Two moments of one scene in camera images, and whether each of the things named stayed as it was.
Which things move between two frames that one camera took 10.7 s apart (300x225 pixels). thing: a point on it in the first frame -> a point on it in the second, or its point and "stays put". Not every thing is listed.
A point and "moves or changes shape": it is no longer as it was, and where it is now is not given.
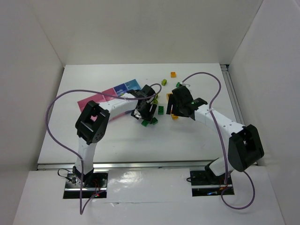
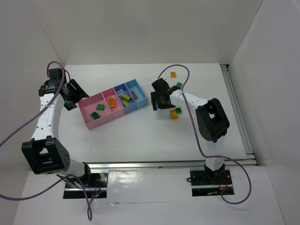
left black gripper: (144, 113) -> (75, 93)
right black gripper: (173, 106) -> (161, 99)
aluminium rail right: (233, 93) stays put
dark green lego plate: (144, 123) moves or changes shape
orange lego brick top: (173, 74) stays put
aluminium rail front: (125, 166) stays put
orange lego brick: (174, 117) stays put
